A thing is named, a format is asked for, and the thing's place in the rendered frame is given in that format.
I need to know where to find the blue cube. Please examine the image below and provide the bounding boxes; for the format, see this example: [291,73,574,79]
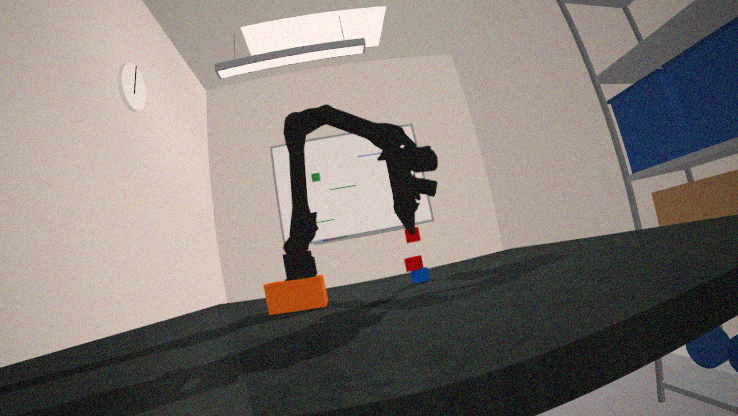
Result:
[411,268,430,283]

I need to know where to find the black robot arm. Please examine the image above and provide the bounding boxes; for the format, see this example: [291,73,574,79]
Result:
[283,105,438,282]

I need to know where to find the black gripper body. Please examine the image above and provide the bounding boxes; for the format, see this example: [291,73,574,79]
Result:
[389,171,420,211]

